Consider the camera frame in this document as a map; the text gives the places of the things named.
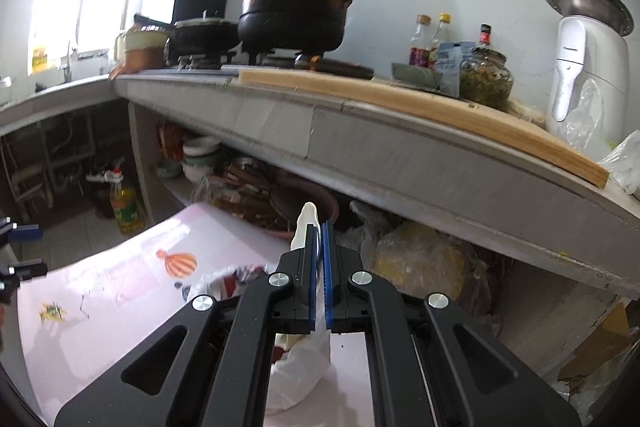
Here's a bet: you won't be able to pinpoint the brown clay pot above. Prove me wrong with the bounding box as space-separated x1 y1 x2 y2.
110 13 174 78

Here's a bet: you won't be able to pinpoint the red label sauce bottle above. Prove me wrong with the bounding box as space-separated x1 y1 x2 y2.
409 14 431 68

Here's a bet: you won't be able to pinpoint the white electric appliance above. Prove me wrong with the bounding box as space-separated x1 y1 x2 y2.
546 0 634 159

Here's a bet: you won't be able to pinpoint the large black stock pot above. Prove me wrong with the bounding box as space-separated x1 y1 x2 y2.
238 0 355 54

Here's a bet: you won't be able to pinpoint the red cap dark bottle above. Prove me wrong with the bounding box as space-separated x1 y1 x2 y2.
478 24 491 49

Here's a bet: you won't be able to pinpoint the wooden cutting board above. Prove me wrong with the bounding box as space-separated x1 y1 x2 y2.
239 68 610 188

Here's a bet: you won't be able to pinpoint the stack of bowls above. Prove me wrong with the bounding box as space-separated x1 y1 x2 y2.
182 136 221 184

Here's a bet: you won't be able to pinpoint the white plastic bag liner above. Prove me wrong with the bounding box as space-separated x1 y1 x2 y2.
183 265 331 415

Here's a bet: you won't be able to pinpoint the yellow cap clear bottle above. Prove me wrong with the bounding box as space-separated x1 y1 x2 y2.
427 13 451 70

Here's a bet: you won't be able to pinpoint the yellow plastic bag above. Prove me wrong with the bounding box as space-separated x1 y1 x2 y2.
362 221 491 315

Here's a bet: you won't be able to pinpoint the clear plastic bag on counter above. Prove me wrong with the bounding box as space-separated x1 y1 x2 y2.
599 130 640 198

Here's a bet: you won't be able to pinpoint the pink patterned table cover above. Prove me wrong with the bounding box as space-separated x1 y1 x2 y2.
16 200 377 427

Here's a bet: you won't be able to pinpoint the cooking oil bottle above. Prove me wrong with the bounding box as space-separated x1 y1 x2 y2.
86 167 145 236

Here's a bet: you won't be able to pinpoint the white ceramic spoon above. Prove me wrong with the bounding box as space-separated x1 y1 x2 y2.
290 202 320 251

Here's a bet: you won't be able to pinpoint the black wok with lid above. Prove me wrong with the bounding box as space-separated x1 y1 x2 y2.
167 16 240 57

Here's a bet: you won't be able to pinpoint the glass jar of pickles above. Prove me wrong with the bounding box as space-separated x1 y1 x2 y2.
459 46 514 110

